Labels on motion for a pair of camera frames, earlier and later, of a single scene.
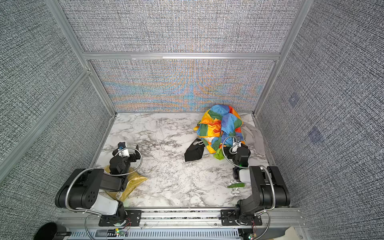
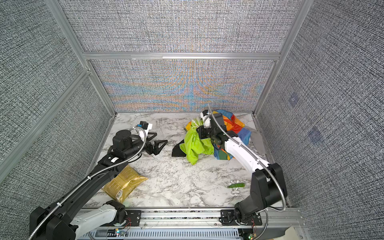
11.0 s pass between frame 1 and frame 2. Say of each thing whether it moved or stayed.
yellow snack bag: stayed
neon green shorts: moved
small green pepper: stayed
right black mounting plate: stayed
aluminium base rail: stayed
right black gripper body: moved
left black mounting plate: stayed
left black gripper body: moved
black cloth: moved
